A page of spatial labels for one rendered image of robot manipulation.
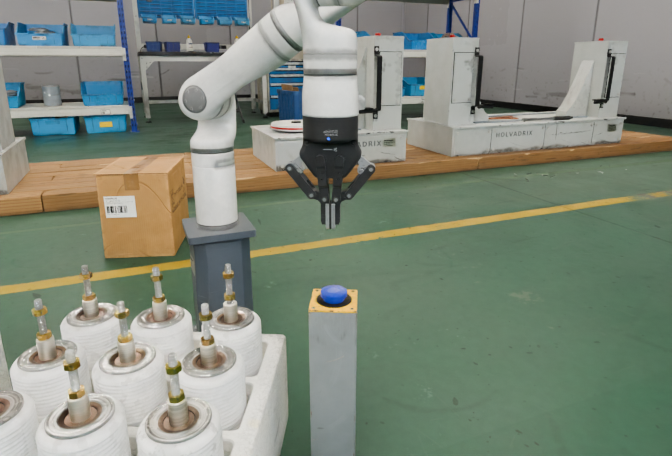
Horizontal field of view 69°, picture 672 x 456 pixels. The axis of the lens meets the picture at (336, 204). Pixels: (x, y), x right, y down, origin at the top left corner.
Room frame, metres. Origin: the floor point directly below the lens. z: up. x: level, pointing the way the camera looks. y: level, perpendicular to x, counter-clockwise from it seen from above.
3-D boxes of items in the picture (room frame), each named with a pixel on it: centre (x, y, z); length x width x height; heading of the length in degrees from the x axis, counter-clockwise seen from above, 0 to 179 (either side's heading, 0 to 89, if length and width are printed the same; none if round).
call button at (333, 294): (0.67, 0.00, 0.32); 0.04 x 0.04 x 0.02
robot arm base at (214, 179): (1.06, 0.27, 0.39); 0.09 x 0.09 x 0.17; 22
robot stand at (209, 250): (1.06, 0.27, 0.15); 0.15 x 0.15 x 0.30; 22
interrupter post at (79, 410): (0.49, 0.31, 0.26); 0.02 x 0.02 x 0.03
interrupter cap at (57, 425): (0.49, 0.31, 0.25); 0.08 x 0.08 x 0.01
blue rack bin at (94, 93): (4.93, 2.30, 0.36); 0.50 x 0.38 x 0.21; 22
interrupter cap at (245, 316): (0.72, 0.17, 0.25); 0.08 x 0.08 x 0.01
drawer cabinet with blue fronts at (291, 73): (6.35, 0.70, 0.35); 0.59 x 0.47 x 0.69; 22
